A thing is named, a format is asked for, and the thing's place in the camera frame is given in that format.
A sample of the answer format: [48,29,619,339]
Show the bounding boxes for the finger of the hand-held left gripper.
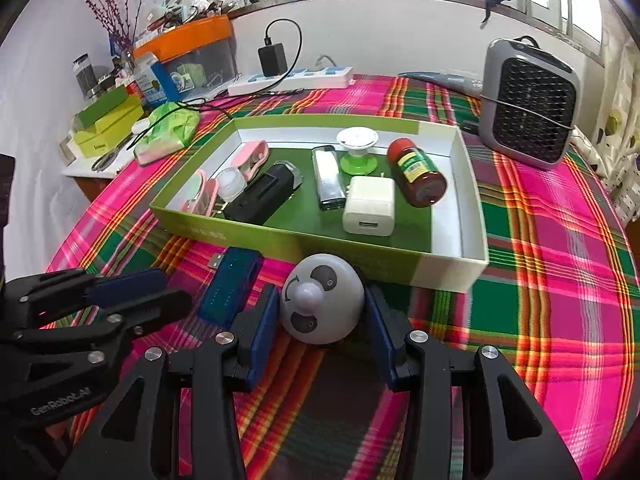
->
[0,267,169,321]
[0,289,193,396]

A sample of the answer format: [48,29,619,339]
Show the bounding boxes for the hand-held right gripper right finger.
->
[364,284,583,480]

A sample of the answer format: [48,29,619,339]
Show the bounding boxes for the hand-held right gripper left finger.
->
[57,284,281,480]

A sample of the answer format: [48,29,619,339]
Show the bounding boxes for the blue usb device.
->
[196,247,265,328]

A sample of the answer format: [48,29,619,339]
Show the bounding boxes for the white panda timer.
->
[279,253,366,346]

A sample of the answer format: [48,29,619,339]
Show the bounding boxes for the green cardboard box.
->
[149,112,490,292]

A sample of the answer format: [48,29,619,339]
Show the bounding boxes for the pink round clip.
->
[180,169,221,216]

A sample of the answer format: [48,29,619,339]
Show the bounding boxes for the black battery charger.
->
[222,161,303,225]

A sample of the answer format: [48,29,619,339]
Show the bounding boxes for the white usb charger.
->
[341,174,396,237]

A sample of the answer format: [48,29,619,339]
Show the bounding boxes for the silver lighter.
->
[311,145,347,211]

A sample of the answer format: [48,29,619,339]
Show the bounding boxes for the brown bottle red cap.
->
[387,139,447,208]

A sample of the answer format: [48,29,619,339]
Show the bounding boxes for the green white suction knob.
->
[336,127,379,176]

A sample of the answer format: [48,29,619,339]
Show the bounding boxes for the scissors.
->
[90,132,136,172]

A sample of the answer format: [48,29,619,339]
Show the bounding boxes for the yellow cardboard box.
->
[72,94,146,158]

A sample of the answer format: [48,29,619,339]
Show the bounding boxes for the green plastic bag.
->
[135,101,201,166]

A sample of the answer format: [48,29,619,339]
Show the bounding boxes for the pink green plaid tablecloth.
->
[47,74,638,480]

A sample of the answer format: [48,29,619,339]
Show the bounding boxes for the dark green box lid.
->
[75,84,131,128]

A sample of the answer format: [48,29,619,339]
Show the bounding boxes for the blue white carton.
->
[134,55,181,108]

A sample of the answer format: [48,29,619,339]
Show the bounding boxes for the glass jar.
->
[72,55,98,100]

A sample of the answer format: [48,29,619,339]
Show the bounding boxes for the orange lid storage container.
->
[132,14,238,96]

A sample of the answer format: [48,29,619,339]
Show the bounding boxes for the white power strip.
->
[227,65,355,97]

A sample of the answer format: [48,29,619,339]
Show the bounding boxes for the black power adapter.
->
[257,44,288,78]

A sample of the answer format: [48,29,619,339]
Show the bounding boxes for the grey blue flat tool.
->
[397,71,483,95]

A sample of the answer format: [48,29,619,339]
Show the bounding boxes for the purple flower branches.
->
[75,0,153,56]

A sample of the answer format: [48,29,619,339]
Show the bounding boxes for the grey fan heater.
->
[479,35,581,170]

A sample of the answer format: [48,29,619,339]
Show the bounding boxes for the pile of small clutter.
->
[137,0,236,36]

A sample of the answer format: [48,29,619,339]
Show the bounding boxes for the patterned curtain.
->
[570,35,640,226]

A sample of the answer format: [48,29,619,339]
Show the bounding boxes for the black window hook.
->
[481,0,512,23]

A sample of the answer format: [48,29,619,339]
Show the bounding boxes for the black plug adapter with cable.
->
[127,19,306,151]

